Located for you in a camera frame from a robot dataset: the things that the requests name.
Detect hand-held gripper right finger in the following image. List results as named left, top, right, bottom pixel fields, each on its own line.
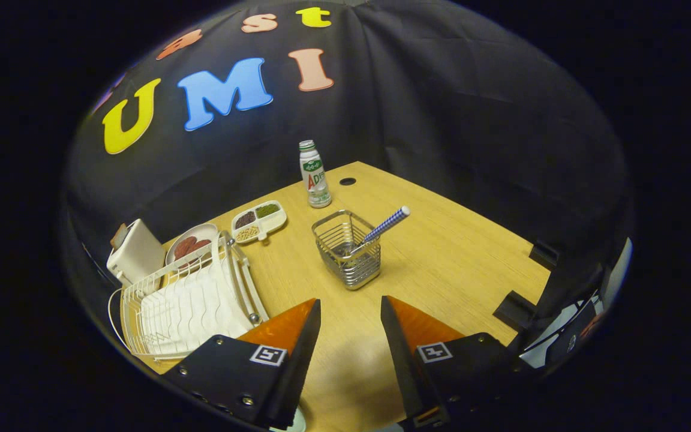
left=380, top=295, right=538, bottom=428

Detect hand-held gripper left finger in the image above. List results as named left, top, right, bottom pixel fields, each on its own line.
left=160, top=298, right=322, bottom=430

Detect pale green plate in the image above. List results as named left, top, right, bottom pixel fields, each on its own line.
left=271, top=406, right=308, bottom=432

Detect metal wire basket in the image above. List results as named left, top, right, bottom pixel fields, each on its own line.
left=312, top=209, right=382, bottom=291

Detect white dish rack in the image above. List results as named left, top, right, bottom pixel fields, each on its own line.
left=107, top=230, right=270, bottom=362

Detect blue checkered handle spoon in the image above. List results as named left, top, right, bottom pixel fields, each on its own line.
left=351, top=206, right=411, bottom=253

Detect white divided dish with grains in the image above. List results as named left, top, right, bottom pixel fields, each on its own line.
left=231, top=200, right=288, bottom=245

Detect white plate with meat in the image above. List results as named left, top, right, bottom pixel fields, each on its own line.
left=164, top=223, right=220, bottom=271

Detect black table clamp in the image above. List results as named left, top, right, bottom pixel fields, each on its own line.
left=528, top=240, right=559, bottom=271
left=494, top=291, right=538, bottom=331

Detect white and black device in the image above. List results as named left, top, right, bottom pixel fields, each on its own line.
left=519, top=294, right=607, bottom=368

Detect white drink bottle green label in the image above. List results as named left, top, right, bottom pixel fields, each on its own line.
left=299, top=140, right=332, bottom=209

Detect white toaster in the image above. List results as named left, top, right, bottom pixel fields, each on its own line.
left=106, top=219, right=166, bottom=287

